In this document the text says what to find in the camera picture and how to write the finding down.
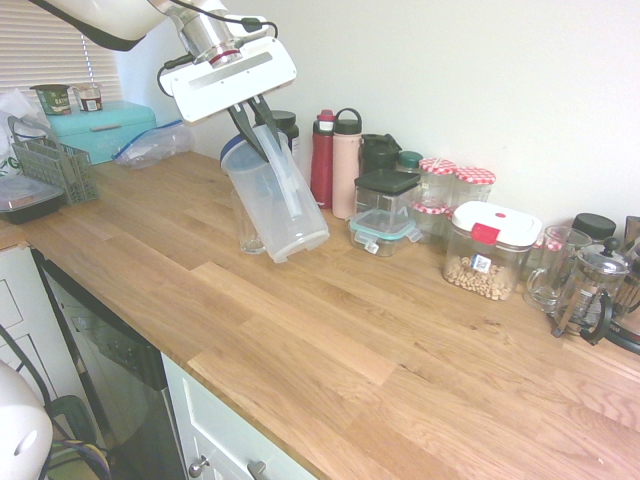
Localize clear glass mug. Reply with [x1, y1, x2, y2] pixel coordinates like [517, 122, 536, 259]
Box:
[522, 225, 594, 314]

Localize white panelled cabinet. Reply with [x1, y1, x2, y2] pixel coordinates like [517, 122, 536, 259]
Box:
[0, 243, 107, 454]

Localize dark green shaker bottle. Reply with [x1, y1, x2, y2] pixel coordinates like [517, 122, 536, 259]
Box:
[358, 132, 403, 177]

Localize clear plastic pitcher blue lid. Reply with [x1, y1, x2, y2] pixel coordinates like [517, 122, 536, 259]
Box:
[219, 124, 332, 265]

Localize glass jar red checkered lid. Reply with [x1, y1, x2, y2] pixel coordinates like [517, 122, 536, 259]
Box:
[451, 166, 498, 207]
[418, 157, 457, 207]

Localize pink water bottle black cap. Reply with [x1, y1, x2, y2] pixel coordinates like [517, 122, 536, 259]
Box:
[331, 107, 364, 221]

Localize cereal container white red lid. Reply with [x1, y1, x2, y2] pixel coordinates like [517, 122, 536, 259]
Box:
[441, 200, 544, 303]

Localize glass jar green lid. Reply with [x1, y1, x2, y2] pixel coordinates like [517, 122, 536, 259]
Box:
[396, 150, 425, 176]

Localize black steel dishwasher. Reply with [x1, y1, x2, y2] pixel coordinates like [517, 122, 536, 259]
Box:
[30, 246, 187, 480]

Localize black plastic food tray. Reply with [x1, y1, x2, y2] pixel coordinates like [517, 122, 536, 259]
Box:
[0, 175, 67, 226]

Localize teal metal bread box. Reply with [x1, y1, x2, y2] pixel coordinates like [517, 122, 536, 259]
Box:
[46, 99, 159, 167]

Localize clear zip plastic bag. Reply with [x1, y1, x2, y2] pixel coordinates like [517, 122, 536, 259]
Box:
[110, 120, 197, 171]

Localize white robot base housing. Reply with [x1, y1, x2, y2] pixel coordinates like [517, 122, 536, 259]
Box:
[0, 359, 55, 480]

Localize square container dark green lid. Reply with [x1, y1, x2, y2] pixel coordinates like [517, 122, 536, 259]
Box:
[353, 168, 423, 225]

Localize glass food container teal lid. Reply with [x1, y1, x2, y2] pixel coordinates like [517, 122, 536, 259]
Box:
[348, 207, 422, 259]

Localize white plastic shopping bag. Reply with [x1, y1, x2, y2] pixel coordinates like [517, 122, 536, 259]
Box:
[0, 88, 52, 179]

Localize dark green chair frame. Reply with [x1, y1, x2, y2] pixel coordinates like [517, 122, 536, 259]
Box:
[47, 394, 109, 480]

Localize red water bottle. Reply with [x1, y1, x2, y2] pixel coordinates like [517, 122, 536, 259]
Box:
[310, 108, 336, 210]

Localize white kitchen cabinet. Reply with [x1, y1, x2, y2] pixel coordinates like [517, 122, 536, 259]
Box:
[160, 351, 322, 480]

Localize glass jar black lid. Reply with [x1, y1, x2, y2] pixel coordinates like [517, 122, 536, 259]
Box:
[570, 212, 618, 247]

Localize grey plastic cutlery basket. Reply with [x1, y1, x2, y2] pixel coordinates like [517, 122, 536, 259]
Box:
[7, 115, 102, 208]

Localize black base cable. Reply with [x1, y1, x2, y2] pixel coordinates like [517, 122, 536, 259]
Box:
[0, 323, 57, 417]

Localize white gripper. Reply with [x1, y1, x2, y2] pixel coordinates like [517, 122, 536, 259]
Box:
[158, 35, 299, 164]

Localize brown white snack cup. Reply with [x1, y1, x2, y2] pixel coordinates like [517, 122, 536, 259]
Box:
[73, 82, 105, 113]

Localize green oatmeal cup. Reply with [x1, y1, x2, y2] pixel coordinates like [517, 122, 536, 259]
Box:
[29, 83, 72, 118]

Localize small jar red checkered lid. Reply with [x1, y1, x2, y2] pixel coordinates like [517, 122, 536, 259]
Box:
[410, 200, 452, 246]
[533, 234, 564, 254]

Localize glass French press black handle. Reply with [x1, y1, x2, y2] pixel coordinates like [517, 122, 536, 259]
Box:
[550, 236, 633, 347]

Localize white window blind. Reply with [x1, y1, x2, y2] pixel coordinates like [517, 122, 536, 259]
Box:
[0, 0, 122, 110]

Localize clear drinking glass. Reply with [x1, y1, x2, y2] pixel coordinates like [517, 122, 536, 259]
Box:
[230, 188, 268, 257]

